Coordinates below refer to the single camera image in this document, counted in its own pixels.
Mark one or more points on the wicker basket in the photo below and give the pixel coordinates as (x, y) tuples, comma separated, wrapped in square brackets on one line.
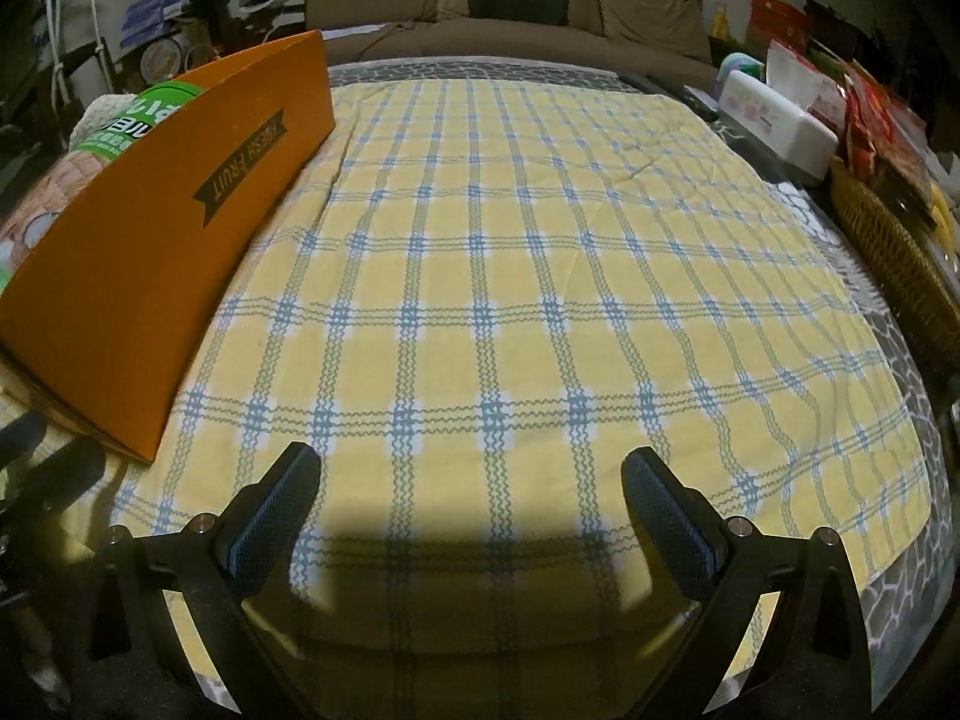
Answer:
[(918, 297)]

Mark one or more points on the white metal rack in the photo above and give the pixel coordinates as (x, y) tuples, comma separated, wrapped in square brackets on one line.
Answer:
[(74, 49)]

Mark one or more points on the green label snack bag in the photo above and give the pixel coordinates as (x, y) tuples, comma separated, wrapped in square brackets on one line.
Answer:
[(46, 200)]

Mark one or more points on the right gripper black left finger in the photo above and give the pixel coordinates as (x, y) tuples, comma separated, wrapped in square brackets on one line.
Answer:
[(129, 660)]

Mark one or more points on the orange cardboard fruit box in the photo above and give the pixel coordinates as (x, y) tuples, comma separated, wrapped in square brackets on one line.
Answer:
[(102, 320)]

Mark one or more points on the yellow plaid cloth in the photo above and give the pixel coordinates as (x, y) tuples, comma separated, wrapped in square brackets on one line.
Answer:
[(251, 391)]

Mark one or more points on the brown sofa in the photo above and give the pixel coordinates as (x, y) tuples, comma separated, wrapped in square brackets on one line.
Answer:
[(658, 38)]

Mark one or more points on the white tissue box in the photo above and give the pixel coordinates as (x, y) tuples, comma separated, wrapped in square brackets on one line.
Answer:
[(793, 135)]

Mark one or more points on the red packaged snacks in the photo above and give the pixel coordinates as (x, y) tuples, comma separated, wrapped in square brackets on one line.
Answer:
[(883, 140)]

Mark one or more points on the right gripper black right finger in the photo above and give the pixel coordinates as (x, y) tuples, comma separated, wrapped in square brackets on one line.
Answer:
[(814, 659)]

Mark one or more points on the white fluffy towel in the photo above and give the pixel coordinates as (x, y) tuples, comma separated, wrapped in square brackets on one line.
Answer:
[(99, 113)]

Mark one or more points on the red cardboard box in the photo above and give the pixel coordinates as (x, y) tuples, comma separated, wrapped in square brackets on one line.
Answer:
[(775, 19)]

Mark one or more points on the purple green round container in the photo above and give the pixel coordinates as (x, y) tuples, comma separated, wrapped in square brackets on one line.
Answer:
[(739, 61)]

